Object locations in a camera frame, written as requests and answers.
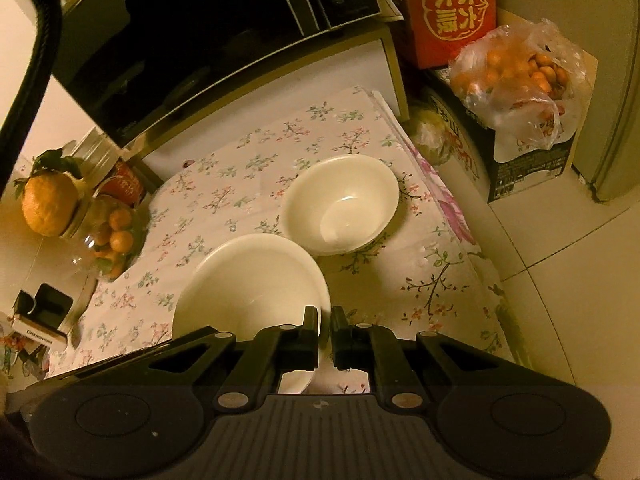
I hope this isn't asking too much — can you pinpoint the white bowl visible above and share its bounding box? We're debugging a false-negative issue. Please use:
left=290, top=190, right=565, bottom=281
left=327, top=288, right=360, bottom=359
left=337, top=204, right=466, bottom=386
left=279, top=154, right=401, bottom=257
left=172, top=233, right=332, bottom=395

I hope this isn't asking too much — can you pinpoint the black hose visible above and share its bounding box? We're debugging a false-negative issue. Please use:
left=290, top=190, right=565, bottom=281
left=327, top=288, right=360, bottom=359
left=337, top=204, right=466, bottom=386
left=0, top=0, right=64, bottom=181

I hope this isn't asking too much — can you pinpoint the red can with silver lid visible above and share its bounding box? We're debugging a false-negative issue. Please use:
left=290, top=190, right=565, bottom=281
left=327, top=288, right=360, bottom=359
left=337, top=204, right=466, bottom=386
left=74, top=129, right=148, bottom=207

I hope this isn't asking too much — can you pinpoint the glass jar of kumquats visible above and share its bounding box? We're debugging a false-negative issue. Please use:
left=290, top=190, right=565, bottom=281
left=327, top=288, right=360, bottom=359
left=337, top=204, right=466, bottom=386
left=59, top=192, right=152, bottom=284

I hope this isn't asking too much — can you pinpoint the red gift box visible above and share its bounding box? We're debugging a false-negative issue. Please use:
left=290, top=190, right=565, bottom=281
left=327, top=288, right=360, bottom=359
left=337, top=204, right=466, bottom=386
left=386, top=0, right=499, bottom=70

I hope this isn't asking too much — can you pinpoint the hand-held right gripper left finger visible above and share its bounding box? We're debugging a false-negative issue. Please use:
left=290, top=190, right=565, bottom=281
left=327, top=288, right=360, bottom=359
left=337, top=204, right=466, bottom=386
left=150, top=305, right=321, bottom=409

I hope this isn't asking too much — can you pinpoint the plastic bag of kumquats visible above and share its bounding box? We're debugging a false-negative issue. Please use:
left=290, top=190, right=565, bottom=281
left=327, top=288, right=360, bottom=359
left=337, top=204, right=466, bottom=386
left=448, top=17, right=572, bottom=151

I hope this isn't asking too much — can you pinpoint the dark printed carton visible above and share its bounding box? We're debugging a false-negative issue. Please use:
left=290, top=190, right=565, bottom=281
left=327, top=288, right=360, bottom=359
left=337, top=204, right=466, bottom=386
left=422, top=45, right=599, bottom=206

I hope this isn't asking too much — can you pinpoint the pink flower cloth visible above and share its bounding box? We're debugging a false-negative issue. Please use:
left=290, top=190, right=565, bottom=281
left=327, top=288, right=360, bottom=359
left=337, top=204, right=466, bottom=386
left=395, top=110, right=482, bottom=262

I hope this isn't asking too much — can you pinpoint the white air fryer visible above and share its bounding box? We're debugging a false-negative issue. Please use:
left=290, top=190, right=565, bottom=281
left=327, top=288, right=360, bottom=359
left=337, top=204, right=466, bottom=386
left=10, top=282, right=76, bottom=357

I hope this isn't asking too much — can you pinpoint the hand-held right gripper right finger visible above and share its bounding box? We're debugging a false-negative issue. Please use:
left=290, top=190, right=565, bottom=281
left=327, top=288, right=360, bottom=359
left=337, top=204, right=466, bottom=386
left=330, top=305, right=506, bottom=409

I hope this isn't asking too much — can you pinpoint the large orange citrus with leaves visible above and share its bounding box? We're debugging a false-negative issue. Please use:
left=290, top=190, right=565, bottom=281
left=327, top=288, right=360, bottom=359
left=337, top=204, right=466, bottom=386
left=14, top=148, right=87, bottom=239

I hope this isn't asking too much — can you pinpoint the clear plastic bag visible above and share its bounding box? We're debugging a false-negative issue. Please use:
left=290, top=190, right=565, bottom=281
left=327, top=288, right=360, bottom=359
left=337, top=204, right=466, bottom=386
left=407, top=102, right=454, bottom=164

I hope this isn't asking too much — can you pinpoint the black door microwave oven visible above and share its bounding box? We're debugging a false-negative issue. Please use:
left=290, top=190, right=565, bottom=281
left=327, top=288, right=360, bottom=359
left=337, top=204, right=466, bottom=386
left=50, top=0, right=383, bottom=146

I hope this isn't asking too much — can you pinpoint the floral tablecloth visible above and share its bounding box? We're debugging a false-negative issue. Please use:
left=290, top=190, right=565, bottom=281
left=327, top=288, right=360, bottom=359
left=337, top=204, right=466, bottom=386
left=47, top=85, right=518, bottom=397

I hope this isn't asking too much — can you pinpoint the white refrigerator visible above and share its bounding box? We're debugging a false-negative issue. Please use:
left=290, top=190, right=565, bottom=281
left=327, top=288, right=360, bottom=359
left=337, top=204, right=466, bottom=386
left=574, top=0, right=640, bottom=204

